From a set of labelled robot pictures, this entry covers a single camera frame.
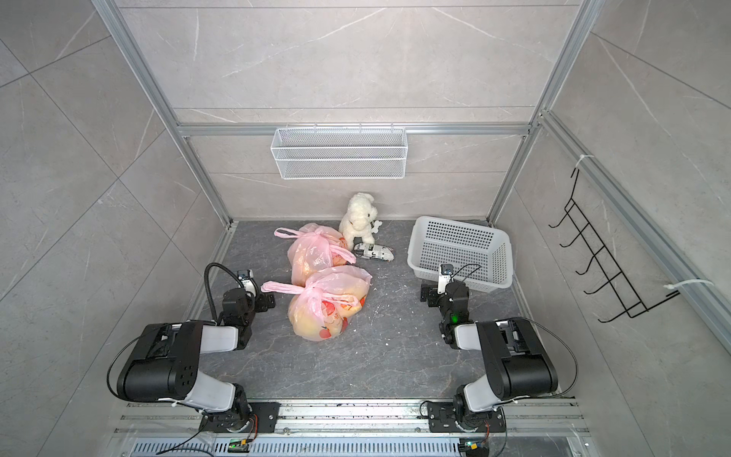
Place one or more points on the black wire hook rack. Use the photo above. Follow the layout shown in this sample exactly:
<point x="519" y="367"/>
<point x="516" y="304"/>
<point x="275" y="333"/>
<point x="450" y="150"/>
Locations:
<point x="602" y="259"/>

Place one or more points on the pink plastic bag with print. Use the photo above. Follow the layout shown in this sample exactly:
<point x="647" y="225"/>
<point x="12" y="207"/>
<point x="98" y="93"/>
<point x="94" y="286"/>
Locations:
<point x="314" y="248"/>

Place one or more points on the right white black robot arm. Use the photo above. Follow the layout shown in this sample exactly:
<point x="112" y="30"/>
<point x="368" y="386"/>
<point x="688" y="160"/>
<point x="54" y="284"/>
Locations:
<point x="516" y="364"/>

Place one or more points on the plain pink plastic bag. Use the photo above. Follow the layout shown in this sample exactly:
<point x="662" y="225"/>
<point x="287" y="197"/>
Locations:
<point x="323" y="307"/>

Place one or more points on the white plastic basket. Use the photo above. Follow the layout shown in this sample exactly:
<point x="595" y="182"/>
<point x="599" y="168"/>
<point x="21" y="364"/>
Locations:
<point x="478" y="253"/>

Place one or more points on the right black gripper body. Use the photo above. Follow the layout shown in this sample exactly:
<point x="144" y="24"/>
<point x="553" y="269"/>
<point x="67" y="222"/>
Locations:
<point x="437" y="300"/>

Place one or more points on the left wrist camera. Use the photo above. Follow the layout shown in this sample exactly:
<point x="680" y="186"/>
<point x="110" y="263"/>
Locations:
<point x="246" y="281"/>

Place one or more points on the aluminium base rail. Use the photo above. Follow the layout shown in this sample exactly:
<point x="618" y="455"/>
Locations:
<point x="358" y="427"/>

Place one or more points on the white plush toy dog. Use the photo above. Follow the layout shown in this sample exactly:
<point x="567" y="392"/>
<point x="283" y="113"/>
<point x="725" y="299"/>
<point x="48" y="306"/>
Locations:
<point x="360" y="220"/>

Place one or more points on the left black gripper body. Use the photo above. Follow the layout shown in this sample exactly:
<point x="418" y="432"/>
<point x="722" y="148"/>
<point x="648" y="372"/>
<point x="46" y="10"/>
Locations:
<point x="258" y="306"/>

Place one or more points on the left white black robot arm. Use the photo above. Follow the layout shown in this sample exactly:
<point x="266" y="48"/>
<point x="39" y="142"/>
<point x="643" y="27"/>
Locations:
<point x="163" y="367"/>

